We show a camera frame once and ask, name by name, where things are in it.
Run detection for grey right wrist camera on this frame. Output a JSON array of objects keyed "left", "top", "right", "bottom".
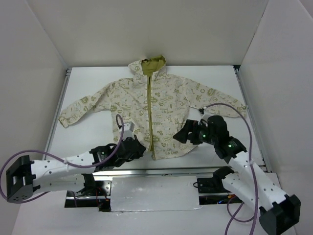
[{"left": 199, "top": 108, "right": 211, "bottom": 123}]

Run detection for aluminium right frame rail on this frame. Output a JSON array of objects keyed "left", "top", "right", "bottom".
[{"left": 232, "top": 65, "right": 273, "bottom": 173}]

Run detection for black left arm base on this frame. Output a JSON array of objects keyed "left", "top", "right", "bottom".
[{"left": 79, "top": 174, "right": 112, "bottom": 212}]

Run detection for aluminium left frame rail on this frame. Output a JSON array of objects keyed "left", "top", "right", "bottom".
[{"left": 44, "top": 68, "right": 72, "bottom": 152}]

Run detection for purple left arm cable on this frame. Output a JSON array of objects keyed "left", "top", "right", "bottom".
[{"left": 0, "top": 114, "right": 126, "bottom": 203}]

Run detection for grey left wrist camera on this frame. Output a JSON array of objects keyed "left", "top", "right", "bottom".
[{"left": 119, "top": 122, "right": 134, "bottom": 140}]

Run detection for aluminium frame rail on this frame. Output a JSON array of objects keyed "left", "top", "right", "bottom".
[
  {"left": 232, "top": 65, "right": 273, "bottom": 173},
  {"left": 44, "top": 68, "right": 72, "bottom": 152}
]

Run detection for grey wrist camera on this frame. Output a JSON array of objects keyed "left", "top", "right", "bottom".
[
  {"left": 119, "top": 122, "right": 134, "bottom": 140},
  {"left": 199, "top": 108, "right": 211, "bottom": 123}
]

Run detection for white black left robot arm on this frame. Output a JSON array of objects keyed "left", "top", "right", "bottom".
[{"left": 5, "top": 137, "right": 146, "bottom": 204}]

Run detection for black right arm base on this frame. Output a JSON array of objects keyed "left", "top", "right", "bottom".
[{"left": 193, "top": 166, "right": 234, "bottom": 194}]

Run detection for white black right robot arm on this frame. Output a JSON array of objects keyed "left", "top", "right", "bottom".
[{"left": 173, "top": 116, "right": 301, "bottom": 235}]

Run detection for white foam board cover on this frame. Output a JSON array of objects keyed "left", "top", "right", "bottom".
[{"left": 110, "top": 176, "right": 200, "bottom": 212}]

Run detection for cream green printed hooded jacket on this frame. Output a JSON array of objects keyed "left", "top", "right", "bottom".
[{"left": 58, "top": 55, "right": 246, "bottom": 160}]

